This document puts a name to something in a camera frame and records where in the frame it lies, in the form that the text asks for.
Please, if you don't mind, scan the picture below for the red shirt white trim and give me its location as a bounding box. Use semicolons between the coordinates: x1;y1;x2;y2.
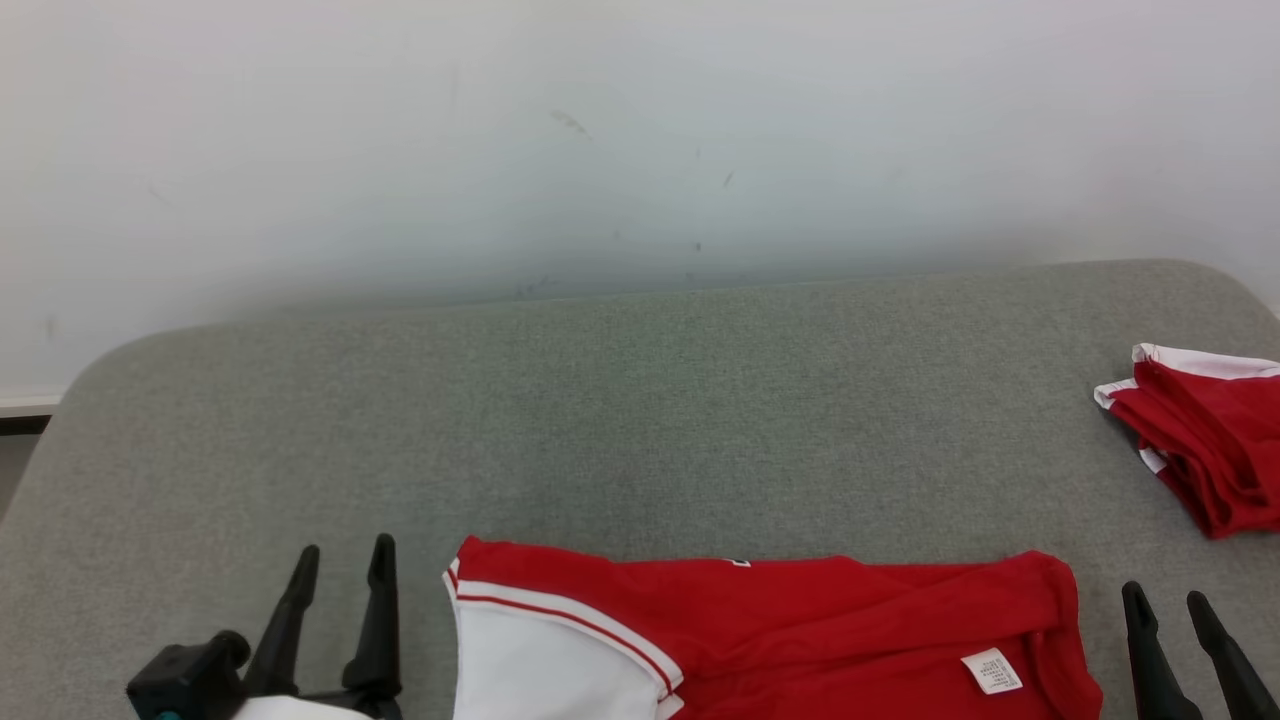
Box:
442;534;1105;720

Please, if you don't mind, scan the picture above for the red shorts white waistband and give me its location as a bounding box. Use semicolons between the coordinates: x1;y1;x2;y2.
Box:
1092;342;1280;540

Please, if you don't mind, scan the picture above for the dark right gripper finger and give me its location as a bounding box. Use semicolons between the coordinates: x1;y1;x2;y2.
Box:
1120;580;1207;720
1186;589;1280;720

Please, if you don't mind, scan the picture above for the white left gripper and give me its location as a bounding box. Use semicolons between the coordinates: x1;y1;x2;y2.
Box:
232;532;404;720

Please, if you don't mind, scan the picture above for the grey upholstered sofa seat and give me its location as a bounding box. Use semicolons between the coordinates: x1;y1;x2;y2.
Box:
0;258;1280;720

